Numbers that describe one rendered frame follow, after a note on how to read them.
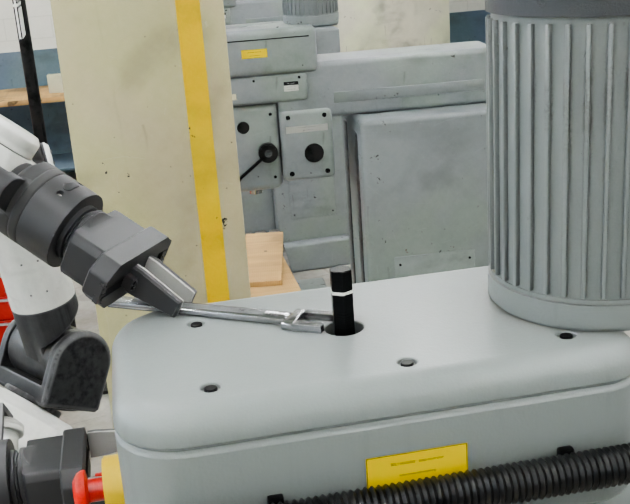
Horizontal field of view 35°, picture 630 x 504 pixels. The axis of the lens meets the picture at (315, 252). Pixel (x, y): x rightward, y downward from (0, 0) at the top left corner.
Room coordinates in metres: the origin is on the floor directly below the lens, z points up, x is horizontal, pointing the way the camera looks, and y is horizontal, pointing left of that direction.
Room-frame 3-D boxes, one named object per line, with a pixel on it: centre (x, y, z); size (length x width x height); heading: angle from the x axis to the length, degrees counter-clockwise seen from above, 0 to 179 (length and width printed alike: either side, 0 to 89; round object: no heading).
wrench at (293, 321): (0.93, 0.10, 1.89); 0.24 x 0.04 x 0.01; 66
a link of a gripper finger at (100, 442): (1.04, 0.25, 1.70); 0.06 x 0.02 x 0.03; 100
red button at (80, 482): (0.83, 0.23, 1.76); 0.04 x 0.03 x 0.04; 10
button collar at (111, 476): (0.83, 0.20, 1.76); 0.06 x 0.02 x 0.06; 10
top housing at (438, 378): (0.88, -0.04, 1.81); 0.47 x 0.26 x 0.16; 100
